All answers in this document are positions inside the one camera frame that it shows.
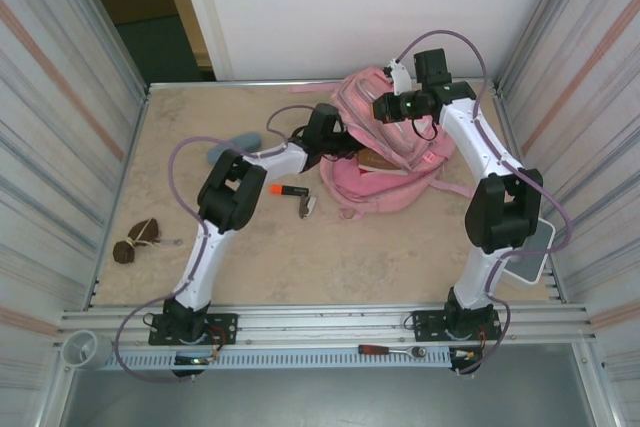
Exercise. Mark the black highlighter with orange cap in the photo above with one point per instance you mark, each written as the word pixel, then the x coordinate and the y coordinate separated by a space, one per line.
pixel 292 190

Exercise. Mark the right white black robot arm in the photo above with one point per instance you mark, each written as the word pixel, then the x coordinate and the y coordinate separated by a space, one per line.
pixel 500 212

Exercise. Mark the white plastic cup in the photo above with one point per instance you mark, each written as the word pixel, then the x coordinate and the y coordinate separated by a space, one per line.
pixel 82 347

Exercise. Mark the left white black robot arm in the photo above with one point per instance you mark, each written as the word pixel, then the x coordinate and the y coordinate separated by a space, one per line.
pixel 230 187

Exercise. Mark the pink student backpack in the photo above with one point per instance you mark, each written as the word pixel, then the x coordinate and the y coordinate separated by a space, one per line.
pixel 380 192

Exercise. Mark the white door frame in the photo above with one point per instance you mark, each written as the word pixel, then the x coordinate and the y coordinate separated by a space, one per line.
pixel 200 22

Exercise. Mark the grey stapler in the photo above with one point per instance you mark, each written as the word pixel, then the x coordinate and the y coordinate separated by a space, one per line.
pixel 307 207

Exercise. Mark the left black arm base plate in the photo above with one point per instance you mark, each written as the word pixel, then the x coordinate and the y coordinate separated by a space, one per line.
pixel 222 329

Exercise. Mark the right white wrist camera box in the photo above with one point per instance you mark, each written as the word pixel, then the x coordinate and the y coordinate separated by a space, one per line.
pixel 400 77

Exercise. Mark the blue-grey pencil case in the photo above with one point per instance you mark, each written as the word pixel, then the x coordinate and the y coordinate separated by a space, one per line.
pixel 247 139

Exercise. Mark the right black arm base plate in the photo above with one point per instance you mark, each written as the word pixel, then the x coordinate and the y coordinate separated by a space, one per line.
pixel 427 324

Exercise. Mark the brown tied bundle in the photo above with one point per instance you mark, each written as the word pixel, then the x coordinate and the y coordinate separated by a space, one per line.
pixel 125 253

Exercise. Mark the aluminium mounting rail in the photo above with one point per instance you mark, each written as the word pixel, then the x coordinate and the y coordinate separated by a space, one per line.
pixel 325 324

